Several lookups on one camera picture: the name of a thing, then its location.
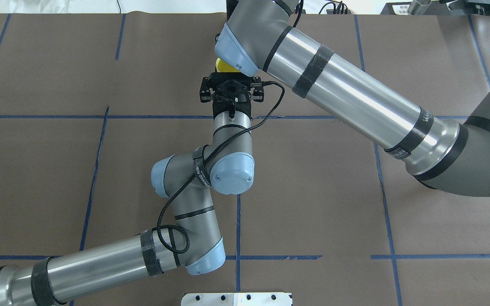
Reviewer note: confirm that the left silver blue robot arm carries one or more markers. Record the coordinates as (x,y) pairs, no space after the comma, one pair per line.
(195,242)

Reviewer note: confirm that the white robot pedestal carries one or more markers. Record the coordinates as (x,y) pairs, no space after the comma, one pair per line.
(238,299)

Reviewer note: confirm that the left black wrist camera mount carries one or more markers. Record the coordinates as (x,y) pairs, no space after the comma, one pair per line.
(231,92)

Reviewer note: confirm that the yellow paper cup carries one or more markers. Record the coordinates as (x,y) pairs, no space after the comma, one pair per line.
(221,66)

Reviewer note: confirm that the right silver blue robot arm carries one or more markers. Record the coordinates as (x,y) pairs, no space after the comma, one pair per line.
(440,154)

